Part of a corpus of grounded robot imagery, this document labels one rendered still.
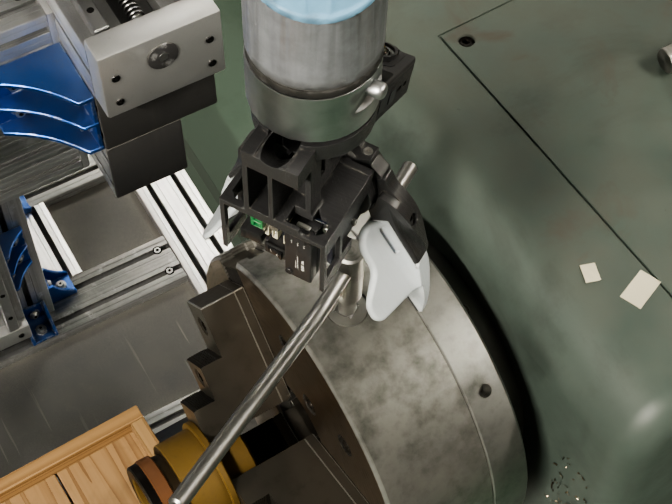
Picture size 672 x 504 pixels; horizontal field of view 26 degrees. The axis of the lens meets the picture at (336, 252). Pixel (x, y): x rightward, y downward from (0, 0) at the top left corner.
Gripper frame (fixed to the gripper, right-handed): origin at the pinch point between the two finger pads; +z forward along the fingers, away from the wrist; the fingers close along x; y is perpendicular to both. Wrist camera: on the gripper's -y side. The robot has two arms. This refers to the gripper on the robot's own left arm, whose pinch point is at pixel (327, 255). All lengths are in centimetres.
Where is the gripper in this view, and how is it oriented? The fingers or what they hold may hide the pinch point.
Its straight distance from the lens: 99.1
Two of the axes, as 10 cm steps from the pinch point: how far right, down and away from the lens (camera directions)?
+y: -4.8, 7.4, -4.7
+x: 8.8, 4.1, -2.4
